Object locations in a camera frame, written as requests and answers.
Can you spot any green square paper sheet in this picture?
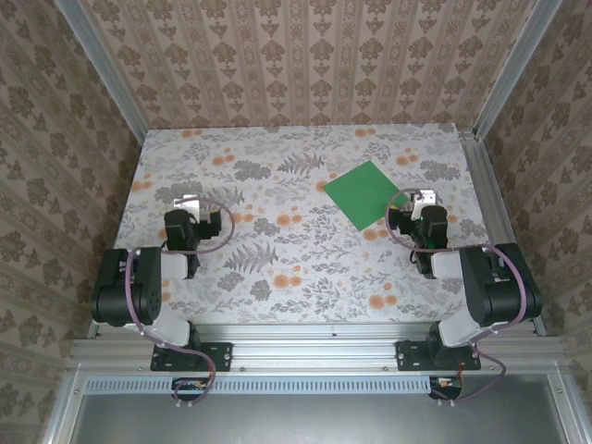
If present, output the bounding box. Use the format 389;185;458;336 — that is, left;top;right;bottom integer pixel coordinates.
322;159;412;232

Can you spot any grey metal sheet panel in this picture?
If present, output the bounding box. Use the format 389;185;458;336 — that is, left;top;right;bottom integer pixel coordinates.
68;391;565;444

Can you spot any floral printed table mat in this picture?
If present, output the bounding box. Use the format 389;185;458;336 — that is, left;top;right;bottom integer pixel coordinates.
92;123;515;326

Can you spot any black connector board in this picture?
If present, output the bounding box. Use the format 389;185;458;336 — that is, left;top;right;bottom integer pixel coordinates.
171;376;212;402
427;375;464;401

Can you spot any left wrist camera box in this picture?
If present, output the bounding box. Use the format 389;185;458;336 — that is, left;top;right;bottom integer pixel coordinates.
173;193;205;218

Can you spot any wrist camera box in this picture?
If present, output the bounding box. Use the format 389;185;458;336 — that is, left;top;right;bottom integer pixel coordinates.
409;188;438;214
173;193;205;218

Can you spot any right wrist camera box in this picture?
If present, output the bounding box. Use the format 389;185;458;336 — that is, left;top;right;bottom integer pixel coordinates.
409;188;438;214

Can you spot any aluminium side rail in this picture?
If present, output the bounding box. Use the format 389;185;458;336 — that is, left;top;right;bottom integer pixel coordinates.
457;129;549;338

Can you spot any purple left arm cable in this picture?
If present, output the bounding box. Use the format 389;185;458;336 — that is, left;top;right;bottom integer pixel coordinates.
124;196;236;411

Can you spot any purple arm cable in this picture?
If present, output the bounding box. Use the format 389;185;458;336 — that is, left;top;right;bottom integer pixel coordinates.
124;196;236;411
386;188;532;408

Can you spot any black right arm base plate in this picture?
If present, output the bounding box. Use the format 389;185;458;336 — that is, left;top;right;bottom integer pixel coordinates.
396;339;482;373

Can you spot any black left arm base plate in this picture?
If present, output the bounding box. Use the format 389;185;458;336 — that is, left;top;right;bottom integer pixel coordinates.
150;340;233;373

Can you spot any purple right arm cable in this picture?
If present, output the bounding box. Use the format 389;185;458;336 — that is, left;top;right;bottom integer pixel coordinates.
386;188;532;408

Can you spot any aluminium frame post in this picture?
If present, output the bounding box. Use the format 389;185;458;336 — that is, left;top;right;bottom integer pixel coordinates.
54;0;148;144
472;0;564;140

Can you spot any aluminium frame rail long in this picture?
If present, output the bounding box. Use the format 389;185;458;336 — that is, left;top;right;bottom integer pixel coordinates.
67;322;570;375

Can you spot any slotted white cable duct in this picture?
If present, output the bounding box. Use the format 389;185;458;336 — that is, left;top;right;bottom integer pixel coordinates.
84;375;434;395

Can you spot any aluminium lower frame bar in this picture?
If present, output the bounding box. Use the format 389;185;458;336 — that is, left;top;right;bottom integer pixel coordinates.
39;364;89;444
545;364;592;444

